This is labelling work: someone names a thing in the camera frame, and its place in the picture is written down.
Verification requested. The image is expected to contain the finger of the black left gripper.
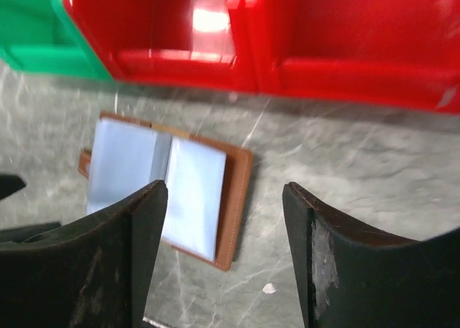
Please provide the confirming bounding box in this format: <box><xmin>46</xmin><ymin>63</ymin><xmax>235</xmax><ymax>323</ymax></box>
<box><xmin>0</xmin><ymin>222</ymin><xmax>61</xmax><ymax>242</ymax></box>
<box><xmin>0</xmin><ymin>173</ymin><xmax>27</xmax><ymax>200</ymax></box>

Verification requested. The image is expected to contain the green bin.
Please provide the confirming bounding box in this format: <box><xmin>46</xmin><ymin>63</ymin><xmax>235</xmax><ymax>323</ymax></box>
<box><xmin>1</xmin><ymin>0</ymin><xmax>112</xmax><ymax>81</ymax></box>

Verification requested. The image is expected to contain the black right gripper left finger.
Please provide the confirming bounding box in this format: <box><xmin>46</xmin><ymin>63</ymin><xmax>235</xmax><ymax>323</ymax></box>
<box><xmin>1</xmin><ymin>181</ymin><xmax>168</xmax><ymax>327</ymax></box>

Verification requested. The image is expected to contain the red bin middle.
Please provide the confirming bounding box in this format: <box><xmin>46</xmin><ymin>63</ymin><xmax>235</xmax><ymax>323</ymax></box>
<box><xmin>63</xmin><ymin>0</ymin><xmax>258</xmax><ymax>92</ymax></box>

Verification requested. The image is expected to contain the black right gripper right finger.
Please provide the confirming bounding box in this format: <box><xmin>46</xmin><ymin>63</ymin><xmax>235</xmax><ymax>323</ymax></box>
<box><xmin>282</xmin><ymin>182</ymin><xmax>459</xmax><ymax>327</ymax></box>

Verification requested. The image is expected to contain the red bin right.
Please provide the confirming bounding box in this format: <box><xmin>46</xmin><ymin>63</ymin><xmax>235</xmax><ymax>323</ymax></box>
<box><xmin>242</xmin><ymin>0</ymin><xmax>459</xmax><ymax>114</ymax></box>

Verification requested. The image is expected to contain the red bin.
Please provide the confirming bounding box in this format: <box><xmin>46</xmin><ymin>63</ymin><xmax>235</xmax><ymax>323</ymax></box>
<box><xmin>242</xmin><ymin>0</ymin><xmax>459</xmax><ymax>114</ymax></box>
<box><xmin>63</xmin><ymin>0</ymin><xmax>258</xmax><ymax>92</ymax></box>

